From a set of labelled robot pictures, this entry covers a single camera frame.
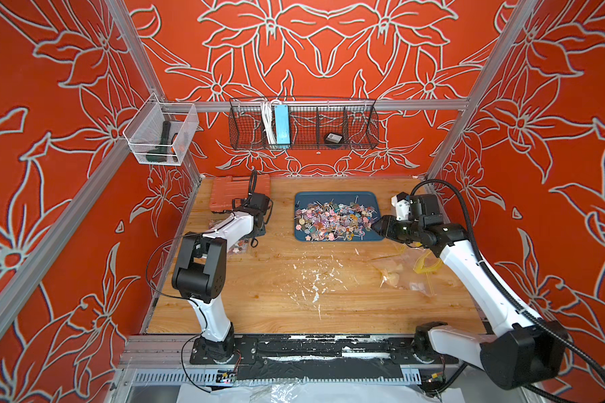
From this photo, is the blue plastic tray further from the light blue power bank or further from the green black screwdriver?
the green black screwdriver

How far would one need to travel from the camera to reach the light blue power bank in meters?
0.90

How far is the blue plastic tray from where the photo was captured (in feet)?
3.26

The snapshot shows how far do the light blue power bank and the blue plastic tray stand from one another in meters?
0.31

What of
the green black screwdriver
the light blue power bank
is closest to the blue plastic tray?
the light blue power bank
